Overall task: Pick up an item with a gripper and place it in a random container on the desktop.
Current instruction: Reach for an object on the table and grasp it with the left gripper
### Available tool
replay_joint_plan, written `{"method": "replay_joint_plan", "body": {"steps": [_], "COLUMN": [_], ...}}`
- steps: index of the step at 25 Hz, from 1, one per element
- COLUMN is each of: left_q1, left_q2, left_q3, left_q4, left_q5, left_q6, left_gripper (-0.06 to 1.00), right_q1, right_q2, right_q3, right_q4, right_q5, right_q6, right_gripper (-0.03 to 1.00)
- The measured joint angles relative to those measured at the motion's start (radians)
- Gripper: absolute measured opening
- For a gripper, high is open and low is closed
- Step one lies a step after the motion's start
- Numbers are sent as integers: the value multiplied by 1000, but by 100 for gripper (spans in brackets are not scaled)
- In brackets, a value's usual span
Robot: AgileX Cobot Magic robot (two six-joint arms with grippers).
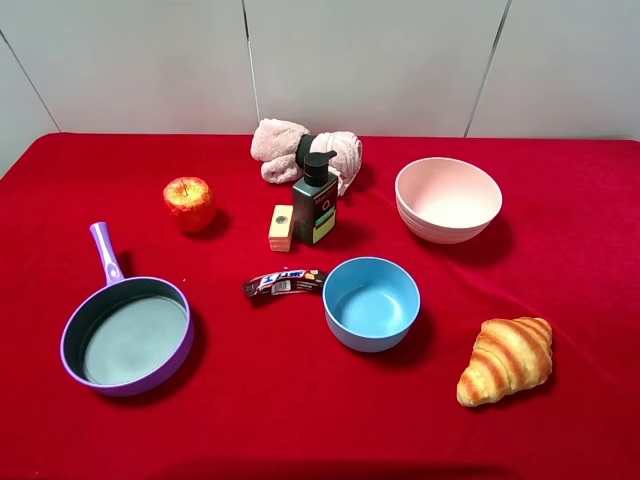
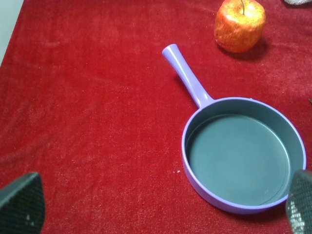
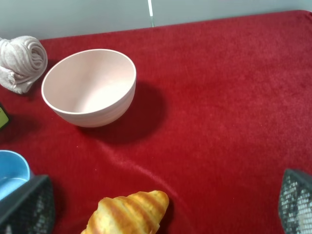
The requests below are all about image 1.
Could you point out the red yellow apple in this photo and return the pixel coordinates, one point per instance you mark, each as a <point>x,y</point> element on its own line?
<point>190,203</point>

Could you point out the small yellow box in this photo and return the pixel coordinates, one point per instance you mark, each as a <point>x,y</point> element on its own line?
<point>281,228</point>

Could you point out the pink bowl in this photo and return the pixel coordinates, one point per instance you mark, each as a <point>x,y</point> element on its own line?
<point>445,200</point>

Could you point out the purple frying pan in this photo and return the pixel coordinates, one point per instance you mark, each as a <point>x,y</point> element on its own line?
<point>130,336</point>

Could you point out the red velvet tablecloth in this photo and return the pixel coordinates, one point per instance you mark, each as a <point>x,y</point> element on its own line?
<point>267,391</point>

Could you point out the blue bowl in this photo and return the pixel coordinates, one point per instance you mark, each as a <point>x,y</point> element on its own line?
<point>370,303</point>

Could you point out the chocolate bar wrapper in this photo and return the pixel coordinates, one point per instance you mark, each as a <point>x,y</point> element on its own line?
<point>285,282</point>

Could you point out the black pump bottle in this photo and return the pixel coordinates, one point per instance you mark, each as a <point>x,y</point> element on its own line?
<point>314,199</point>

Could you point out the croissant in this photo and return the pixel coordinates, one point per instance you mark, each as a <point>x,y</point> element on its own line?
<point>508,356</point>

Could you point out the pink rolled towel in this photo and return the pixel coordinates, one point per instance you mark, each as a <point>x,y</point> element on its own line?
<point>282,145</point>

